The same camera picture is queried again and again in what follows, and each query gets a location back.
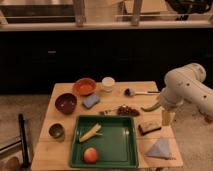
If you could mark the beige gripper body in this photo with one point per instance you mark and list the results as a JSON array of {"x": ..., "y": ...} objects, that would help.
[{"x": 167, "y": 118}]

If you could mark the brown block eraser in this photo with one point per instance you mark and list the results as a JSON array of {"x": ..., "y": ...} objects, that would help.
[{"x": 148, "y": 127}]

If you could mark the green plastic tray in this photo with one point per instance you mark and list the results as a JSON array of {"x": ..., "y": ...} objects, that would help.
[{"x": 115, "y": 143}]

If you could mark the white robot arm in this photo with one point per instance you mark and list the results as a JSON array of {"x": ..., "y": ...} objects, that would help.
[{"x": 187, "y": 84}]

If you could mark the green pepper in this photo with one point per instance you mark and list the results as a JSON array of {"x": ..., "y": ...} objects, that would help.
[{"x": 151, "y": 108}]

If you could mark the folded blue cloth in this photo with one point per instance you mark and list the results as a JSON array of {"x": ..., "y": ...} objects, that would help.
[{"x": 160, "y": 149}]

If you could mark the wooden table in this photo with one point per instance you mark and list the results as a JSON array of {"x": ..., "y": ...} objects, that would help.
[{"x": 51, "y": 155}]

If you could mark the bunch of dark grapes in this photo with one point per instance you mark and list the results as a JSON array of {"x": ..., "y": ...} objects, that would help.
[{"x": 123, "y": 110}]

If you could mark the white cup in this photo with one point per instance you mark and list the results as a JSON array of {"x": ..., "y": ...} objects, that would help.
[{"x": 108, "y": 83}]

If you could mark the yellow banana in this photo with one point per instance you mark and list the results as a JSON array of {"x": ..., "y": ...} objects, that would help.
[{"x": 94, "y": 131}]

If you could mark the blue sponge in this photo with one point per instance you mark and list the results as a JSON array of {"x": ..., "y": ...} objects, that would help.
[{"x": 91, "y": 100}]

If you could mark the red apple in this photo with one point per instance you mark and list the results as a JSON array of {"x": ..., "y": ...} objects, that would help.
[{"x": 90, "y": 155}]

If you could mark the orange bowl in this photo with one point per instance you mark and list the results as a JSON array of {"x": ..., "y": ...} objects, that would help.
[{"x": 84, "y": 86}]

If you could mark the dark red bowl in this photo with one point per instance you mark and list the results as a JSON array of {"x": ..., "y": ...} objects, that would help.
[{"x": 66, "y": 103}]

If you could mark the black metal stand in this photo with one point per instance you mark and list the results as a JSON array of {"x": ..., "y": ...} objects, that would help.
[{"x": 24, "y": 147}]

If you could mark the white handled brush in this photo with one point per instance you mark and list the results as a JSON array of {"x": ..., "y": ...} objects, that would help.
[{"x": 131, "y": 92}]

